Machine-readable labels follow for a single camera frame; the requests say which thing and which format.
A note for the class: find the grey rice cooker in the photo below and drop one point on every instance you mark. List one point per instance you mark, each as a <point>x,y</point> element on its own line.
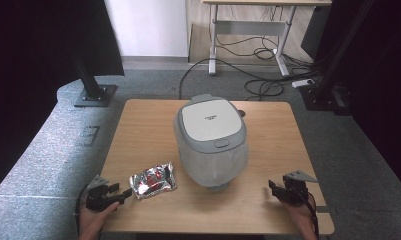
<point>211,123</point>

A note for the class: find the black stand with wide base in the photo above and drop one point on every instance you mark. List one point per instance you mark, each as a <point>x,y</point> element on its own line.
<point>324,96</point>

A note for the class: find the dark panel under desk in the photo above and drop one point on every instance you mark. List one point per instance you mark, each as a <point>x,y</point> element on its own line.
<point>314,31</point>

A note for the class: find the grey floor socket plate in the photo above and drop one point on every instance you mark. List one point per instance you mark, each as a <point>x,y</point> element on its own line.
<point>89,135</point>

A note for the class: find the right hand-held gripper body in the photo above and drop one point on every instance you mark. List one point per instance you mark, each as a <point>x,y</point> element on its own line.
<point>296,190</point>

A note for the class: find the white power strip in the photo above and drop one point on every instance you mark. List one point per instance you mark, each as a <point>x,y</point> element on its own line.
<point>303,83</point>

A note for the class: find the small round dark knob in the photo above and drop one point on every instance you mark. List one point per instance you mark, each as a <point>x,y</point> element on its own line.
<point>242,113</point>

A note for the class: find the metal stand with square base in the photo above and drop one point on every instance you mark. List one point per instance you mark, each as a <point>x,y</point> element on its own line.
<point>94,93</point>

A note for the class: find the black curtain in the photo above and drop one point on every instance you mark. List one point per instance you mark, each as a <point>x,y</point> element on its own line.
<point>381,83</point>
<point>38,66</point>

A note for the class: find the person's left hand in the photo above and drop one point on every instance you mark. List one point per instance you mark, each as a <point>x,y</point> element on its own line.
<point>93,221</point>

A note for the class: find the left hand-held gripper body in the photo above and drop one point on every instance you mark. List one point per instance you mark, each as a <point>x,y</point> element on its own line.
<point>96,198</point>

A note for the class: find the white-legged wooden desk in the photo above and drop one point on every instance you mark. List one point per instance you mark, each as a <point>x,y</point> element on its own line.
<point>251,27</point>

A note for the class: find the silver foil snack packet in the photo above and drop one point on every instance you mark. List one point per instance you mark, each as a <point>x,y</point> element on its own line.
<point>153,180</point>

